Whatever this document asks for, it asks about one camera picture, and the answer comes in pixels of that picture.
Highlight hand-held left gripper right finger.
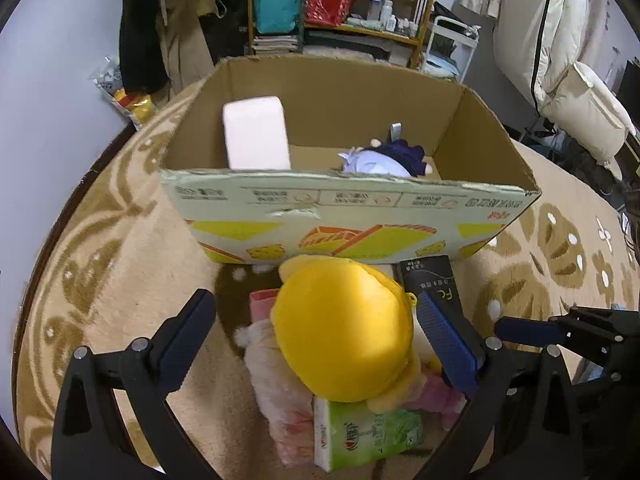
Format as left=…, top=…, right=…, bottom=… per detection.
left=414, top=291, right=603, bottom=480

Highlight stack of books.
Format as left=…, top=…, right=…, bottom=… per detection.
left=251, top=34, right=301, bottom=56

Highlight green tissue pack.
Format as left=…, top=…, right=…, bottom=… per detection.
left=312, top=397, right=426, bottom=473

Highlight black monitor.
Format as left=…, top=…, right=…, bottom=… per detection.
left=620, top=60, right=640, bottom=111

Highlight black hanging garment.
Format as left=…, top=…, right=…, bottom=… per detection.
left=119, top=0, right=168, bottom=96

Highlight white tissue pack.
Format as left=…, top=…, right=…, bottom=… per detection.
left=222, top=96, right=292, bottom=171

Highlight beige hanging garment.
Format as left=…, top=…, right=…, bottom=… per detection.
left=156, top=0, right=216, bottom=96

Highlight pink soft item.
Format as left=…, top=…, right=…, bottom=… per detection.
left=249, top=289, right=283, bottom=323

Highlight printed cardboard box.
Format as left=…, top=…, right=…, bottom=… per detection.
left=159, top=56, right=543, bottom=266

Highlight wooden shelf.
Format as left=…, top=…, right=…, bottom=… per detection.
left=245, top=0, right=443, bottom=68

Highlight yellow plush toy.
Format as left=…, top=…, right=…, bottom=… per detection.
left=270, top=255, right=426, bottom=413

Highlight dark folded clothes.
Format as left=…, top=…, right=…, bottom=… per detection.
left=304, top=30, right=421, bottom=60

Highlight white trolley cart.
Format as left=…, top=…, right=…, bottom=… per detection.
left=421, top=15, right=481, bottom=83

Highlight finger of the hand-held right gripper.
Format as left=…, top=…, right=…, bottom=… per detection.
left=494, top=316, right=576, bottom=350

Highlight white down jacket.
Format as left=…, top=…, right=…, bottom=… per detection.
left=492, top=0, right=637, bottom=167

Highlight beige patterned rug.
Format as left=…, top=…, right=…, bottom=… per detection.
left=12, top=80, right=640, bottom=480

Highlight white and pink plush toy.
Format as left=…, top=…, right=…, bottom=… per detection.
left=235, top=320, right=467, bottom=467

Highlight black flat pack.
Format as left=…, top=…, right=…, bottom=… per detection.
left=397, top=255, right=463, bottom=331

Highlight blue and white plush doll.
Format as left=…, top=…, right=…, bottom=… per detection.
left=336, top=141, right=435, bottom=178

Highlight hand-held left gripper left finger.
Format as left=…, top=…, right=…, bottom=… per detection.
left=50, top=288, right=217, bottom=480

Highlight plastic snack bag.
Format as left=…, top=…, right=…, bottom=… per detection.
left=92, top=57, right=157, bottom=131

